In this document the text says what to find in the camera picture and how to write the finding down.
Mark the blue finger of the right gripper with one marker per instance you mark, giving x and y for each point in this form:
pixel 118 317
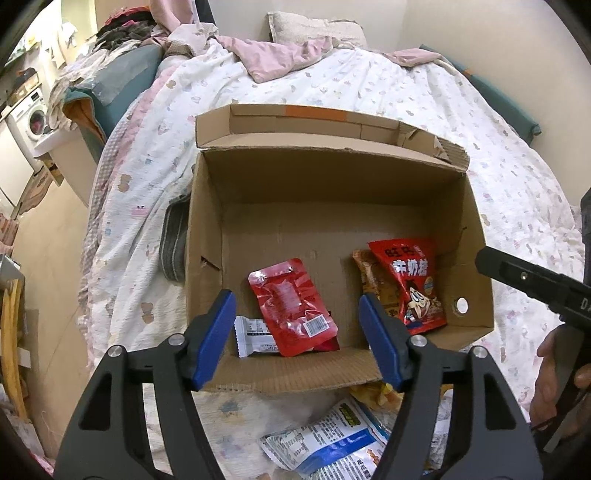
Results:
pixel 562 294

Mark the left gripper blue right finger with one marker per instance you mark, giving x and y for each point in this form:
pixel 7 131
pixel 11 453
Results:
pixel 387 338

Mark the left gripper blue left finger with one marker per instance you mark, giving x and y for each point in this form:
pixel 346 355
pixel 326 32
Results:
pixel 205 340

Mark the white snack bar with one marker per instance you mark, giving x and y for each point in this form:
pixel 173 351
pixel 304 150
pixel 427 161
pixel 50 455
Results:
pixel 253 337

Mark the yellow chip bag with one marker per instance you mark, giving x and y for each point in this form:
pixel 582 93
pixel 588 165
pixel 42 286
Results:
pixel 378 396

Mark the orange brown snack packet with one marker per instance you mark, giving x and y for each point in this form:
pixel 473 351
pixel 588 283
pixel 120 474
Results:
pixel 377 280

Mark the red sauce packet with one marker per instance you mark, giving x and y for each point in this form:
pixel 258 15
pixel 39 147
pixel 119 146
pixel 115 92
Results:
pixel 293 309

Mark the large red snack bag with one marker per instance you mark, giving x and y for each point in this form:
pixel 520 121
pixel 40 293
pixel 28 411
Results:
pixel 411 262

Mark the blue white snack bag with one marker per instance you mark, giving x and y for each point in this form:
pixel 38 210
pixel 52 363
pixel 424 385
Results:
pixel 346 443

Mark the person's right hand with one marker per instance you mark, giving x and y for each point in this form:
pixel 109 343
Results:
pixel 543 405

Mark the dark striped cloth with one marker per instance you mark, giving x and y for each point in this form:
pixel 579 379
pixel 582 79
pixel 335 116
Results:
pixel 173 239

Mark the brown cardboard box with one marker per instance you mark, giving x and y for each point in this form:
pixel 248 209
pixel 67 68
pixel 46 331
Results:
pixel 276 182

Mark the wooden drying rack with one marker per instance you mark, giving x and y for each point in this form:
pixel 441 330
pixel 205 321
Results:
pixel 12 287

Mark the teal orange bedding bundle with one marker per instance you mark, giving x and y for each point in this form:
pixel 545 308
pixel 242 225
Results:
pixel 97 104

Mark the pink blanket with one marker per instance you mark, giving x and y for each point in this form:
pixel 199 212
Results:
pixel 264 61

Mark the white washing machine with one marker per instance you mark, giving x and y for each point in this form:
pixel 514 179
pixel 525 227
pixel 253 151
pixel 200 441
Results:
pixel 27 122

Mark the beige pillow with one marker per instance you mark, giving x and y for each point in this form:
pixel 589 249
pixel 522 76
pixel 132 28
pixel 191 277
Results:
pixel 294 28

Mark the pile of clothes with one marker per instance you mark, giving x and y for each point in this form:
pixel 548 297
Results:
pixel 123 32

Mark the pink curtain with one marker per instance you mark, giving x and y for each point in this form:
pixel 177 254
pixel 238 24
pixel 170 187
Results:
pixel 170 14

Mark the teal cushion by wall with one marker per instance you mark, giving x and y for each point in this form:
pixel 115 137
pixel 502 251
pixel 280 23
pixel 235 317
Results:
pixel 489 99

